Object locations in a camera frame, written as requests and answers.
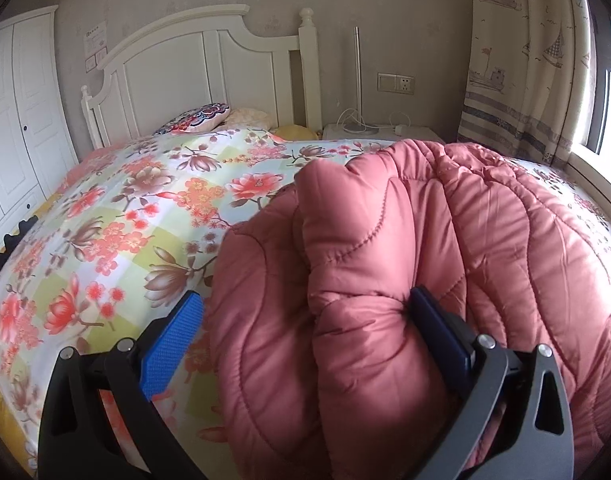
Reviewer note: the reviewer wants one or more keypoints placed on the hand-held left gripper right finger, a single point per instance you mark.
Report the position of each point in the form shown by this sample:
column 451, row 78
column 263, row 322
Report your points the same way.
column 438, row 332

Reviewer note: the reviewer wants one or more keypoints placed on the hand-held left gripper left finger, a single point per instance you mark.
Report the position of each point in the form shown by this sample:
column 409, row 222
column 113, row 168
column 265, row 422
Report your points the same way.
column 170, row 345

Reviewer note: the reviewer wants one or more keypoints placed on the pink quilted jacket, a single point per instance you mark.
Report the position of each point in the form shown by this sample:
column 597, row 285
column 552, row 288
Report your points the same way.
column 360, row 240

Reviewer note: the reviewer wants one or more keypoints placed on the floral bed cover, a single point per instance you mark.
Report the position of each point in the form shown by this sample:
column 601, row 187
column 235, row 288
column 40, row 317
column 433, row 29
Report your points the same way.
column 135, row 220

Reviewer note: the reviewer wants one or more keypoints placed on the yellow bed sheet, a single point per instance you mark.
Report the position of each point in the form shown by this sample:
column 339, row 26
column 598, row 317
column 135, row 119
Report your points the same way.
column 5, row 410

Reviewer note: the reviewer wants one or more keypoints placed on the black object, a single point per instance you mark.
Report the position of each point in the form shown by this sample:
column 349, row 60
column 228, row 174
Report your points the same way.
column 15, row 237

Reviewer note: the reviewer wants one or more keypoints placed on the white nightstand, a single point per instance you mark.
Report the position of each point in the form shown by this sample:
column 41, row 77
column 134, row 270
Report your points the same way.
column 420, row 134

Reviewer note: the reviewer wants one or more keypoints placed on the beige window sill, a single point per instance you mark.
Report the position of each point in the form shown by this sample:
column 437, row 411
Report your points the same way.
column 600, row 185

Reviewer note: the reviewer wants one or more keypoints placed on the colourful patterned pillow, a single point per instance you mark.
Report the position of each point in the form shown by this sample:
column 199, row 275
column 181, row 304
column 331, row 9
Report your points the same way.
column 195, row 117

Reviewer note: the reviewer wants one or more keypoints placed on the cream fluffy pillow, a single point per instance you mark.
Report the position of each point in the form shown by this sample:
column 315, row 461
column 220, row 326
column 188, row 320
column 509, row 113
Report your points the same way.
column 250, row 117

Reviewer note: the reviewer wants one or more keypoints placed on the yellow cushion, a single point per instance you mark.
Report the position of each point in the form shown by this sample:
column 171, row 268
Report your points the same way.
column 295, row 131

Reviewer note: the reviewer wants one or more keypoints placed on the white wardrobe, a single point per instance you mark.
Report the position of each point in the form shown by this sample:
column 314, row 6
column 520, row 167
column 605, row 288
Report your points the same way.
column 20, row 125

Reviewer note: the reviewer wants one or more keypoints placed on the silver desk lamp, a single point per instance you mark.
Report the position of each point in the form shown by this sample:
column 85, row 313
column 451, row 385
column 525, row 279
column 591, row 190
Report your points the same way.
column 357, row 75

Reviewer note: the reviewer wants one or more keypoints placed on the white wooden headboard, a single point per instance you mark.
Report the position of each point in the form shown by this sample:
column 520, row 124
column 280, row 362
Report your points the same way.
column 185, row 70

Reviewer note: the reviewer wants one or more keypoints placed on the boat print curtain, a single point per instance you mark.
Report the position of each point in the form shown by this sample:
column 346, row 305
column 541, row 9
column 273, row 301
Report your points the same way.
column 520, row 60

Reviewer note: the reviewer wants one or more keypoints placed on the window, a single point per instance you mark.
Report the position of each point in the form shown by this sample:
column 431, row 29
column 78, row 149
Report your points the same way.
column 610, row 85

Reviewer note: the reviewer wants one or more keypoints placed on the white wall socket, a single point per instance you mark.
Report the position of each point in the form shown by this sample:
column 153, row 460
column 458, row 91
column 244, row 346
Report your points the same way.
column 405, row 84

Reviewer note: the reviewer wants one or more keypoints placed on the beige wall switch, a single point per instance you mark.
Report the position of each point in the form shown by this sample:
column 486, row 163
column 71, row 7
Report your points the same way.
column 386, row 82

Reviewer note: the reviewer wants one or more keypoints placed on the white wall notice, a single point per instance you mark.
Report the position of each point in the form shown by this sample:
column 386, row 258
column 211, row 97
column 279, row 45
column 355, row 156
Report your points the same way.
column 95, row 37

